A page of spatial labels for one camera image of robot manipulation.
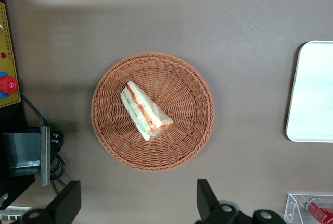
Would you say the clear acrylic bottle rack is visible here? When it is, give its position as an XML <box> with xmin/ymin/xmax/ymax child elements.
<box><xmin>283</xmin><ymin>192</ymin><xmax>333</xmax><ymax>224</ymax></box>

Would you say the round brown wicker basket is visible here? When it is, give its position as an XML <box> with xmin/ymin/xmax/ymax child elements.
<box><xmin>91</xmin><ymin>52</ymin><xmax>216</xmax><ymax>172</ymax></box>

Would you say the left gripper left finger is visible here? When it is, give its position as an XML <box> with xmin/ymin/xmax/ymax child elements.
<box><xmin>22</xmin><ymin>180</ymin><xmax>82</xmax><ymax>224</ymax></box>

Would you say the red cola bottle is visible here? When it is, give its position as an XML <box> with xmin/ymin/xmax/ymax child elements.
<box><xmin>306</xmin><ymin>201</ymin><xmax>333</xmax><ymax>222</ymax></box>

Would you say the cream rectangular serving tray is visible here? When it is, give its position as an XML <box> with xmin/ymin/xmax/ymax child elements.
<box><xmin>285</xmin><ymin>40</ymin><xmax>333</xmax><ymax>143</ymax></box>

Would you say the plastic triangle sandwich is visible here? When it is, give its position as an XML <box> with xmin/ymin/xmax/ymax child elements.
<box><xmin>120</xmin><ymin>80</ymin><xmax>174</xmax><ymax>142</ymax></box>

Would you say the black yellow control box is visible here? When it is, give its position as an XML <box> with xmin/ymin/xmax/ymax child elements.
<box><xmin>0</xmin><ymin>0</ymin><xmax>29</xmax><ymax>133</ymax></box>

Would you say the grey metal bracket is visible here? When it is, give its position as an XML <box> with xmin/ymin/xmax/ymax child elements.
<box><xmin>2</xmin><ymin>126</ymin><xmax>52</xmax><ymax>187</ymax></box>

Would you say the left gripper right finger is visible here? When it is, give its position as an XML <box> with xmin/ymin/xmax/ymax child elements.
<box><xmin>195</xmin><ymin>179</ymin><xmax>286</xmax><ymax>224</ymax></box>

